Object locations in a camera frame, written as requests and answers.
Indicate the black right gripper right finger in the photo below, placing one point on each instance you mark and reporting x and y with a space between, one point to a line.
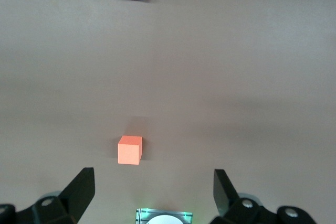
236 211

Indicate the orange foam block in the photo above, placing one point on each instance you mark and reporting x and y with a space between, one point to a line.
128 151

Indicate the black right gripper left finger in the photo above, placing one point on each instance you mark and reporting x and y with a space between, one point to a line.
71 203

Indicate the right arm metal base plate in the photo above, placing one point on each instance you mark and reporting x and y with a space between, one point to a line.
141 214

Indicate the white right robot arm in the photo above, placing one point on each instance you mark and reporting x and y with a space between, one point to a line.
165 220

